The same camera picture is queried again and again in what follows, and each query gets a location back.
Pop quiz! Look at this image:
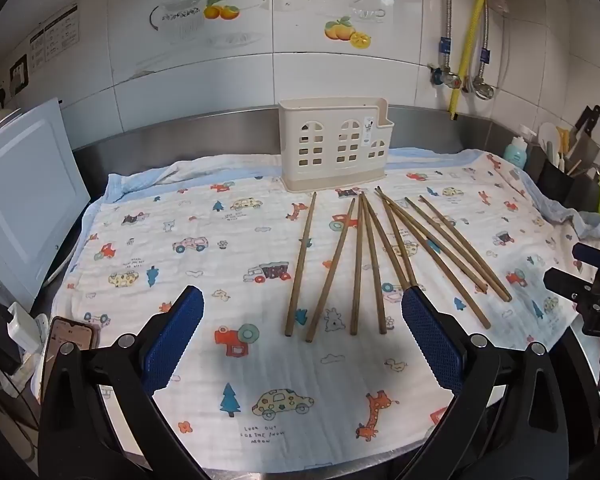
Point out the white wall notice sticker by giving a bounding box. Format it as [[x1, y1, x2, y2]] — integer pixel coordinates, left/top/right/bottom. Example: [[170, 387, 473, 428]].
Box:
[[29, 4, 80, 68]]

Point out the metal water valve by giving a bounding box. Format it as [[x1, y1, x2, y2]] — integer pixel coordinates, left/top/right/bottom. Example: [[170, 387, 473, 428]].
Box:
[[427, 62, 463, 92], [462, 75, 496, 101]]

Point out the teal plastic bottle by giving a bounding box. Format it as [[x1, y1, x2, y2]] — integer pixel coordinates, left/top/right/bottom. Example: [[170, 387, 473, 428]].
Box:
[[503, 135, 529, 168]]

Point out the black utensil container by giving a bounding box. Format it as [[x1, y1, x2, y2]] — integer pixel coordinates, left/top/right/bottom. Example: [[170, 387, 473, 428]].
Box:
[[536, 157, 577, 207]]

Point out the white spatula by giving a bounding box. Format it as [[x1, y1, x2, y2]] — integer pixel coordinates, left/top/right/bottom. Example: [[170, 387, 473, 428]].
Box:
[[538, 122, 562, 168]]

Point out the cream plastic chopstick holder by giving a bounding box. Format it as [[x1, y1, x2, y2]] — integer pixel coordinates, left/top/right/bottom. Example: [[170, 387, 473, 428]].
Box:
[[278, 99, 395, 193]]

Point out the smartphone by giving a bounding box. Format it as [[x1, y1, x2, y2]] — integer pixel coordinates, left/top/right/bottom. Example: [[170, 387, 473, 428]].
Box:
[[42, 316, 100, 401]]

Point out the braided metal hose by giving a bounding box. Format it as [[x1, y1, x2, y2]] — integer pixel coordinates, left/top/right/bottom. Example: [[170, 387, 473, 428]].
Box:
[[481, 0, 492, 81], [441, 0, 455, 68]]

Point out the yellow gas hose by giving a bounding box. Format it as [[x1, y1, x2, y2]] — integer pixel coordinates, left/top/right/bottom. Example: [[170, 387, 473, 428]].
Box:
[[450, 0, 494, 120]]

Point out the group of wooden chopsticks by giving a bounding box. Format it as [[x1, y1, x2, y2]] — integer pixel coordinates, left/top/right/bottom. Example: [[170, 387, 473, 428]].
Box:
[[284, 186, 513, 343]]

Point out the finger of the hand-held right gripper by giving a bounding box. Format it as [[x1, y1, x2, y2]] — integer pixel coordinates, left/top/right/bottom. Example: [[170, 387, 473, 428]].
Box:
[[543, 267, 593, 307], [572, 242, 600, 275]]

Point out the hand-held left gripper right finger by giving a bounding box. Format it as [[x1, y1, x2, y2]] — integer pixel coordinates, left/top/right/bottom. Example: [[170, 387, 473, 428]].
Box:
[[401, 284, 571, 480]]

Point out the white charger plug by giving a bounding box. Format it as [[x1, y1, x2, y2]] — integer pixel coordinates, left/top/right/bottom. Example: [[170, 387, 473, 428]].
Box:
[[6, 302, 40, 356]]

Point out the kitchen cleaver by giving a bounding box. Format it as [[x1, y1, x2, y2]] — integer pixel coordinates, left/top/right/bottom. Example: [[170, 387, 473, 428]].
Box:
[[565, 105, 600, 166]]

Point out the cartoon car printed cloth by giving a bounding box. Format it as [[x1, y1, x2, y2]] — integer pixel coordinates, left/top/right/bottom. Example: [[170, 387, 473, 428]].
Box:
[[50, 152, 581, 473]]

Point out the white microwave oven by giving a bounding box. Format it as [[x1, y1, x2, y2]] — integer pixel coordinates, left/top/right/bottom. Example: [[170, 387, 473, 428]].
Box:
[[0, 97, 92, 313]]

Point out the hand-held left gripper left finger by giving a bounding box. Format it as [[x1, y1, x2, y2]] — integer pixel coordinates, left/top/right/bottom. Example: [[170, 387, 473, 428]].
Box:
[[37, 285, 211, 480]]

